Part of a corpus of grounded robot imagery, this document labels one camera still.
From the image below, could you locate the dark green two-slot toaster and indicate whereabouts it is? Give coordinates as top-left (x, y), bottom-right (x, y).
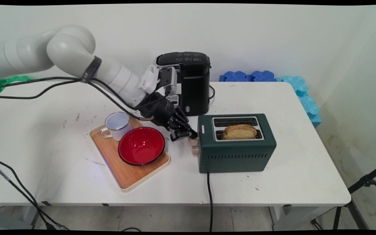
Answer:
top-left (197, 113), bottom-right (277, 174)

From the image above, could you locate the brown bread slice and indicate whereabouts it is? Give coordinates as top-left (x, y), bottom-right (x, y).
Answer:
top-left (222, 124), bottom-right (258, 140)

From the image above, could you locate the black capsule coffee maker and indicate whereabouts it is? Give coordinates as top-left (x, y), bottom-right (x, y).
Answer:
top-left (152, 51), bottom-right (212, 117)

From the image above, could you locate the red bowl black rim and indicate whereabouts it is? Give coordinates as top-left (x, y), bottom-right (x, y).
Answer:
top-left (118, 127), bottom-right (166, 166)

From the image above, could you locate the black tripod stand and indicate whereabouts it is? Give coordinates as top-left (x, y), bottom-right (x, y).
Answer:
top-left (310, 161), bottom-right (376, 230)

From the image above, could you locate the wooden tray cream rim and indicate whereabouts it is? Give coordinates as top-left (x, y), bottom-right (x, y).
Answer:
top-left (89, 112), bottom-right (171, 192)

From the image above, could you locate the green foam mat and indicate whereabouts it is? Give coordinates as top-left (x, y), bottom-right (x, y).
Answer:
top-left (0, 75), bottom-right (33, 97)

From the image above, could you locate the white enamel mug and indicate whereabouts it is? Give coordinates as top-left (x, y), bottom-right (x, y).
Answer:
top-left (100, 112), bottom-right (132, 142)

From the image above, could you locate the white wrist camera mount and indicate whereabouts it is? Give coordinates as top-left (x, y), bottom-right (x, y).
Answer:
top-left (138, 64), bottom-right (178, 96)

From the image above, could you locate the black toaster power cable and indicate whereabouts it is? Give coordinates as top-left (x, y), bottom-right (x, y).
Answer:
top-left (206, 173), bottom-right (214, 232)

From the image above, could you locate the light blue foam mat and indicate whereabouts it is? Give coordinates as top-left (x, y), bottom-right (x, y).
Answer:
top-left (276, 76), bottom-right (322, 128)

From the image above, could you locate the dark blue foam mat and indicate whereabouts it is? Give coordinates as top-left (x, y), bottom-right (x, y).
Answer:
top-left (219, 70), bottom-right (277, 82)

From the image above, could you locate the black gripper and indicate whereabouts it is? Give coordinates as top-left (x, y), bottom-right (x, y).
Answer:
top-left (135, 92), bottom-right (198, 142)

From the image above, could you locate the black floor cable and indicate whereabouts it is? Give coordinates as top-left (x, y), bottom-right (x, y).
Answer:
top-left (0, 156), bottom-right (70, 231)

